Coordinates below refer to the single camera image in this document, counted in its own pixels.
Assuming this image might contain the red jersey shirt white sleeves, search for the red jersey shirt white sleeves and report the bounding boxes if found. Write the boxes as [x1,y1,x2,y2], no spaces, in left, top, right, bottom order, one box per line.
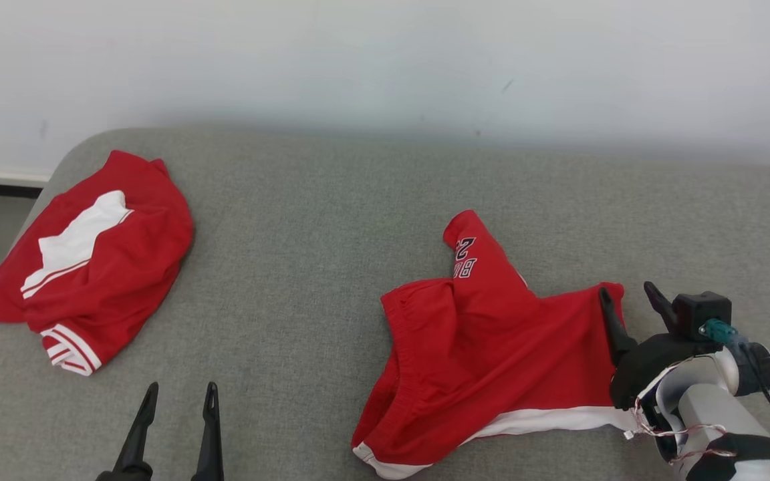
[0,150,195,377]

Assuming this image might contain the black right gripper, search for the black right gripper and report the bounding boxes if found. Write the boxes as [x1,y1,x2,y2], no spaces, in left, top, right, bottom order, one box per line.
[598,281,721,411]

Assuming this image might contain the red basketball shorts white trim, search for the red basketball shorts white trim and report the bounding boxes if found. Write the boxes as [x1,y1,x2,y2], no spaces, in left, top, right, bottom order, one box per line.
[350,210,640,480]

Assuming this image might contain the black cable with teal plug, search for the black cable with teal plug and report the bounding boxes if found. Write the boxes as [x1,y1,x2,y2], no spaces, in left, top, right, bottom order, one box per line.
[704,319,770,468]

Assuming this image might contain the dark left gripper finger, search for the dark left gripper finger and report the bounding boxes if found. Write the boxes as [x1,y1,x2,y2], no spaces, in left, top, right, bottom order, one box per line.
[191,381,225,481]
[111,382,160,481]

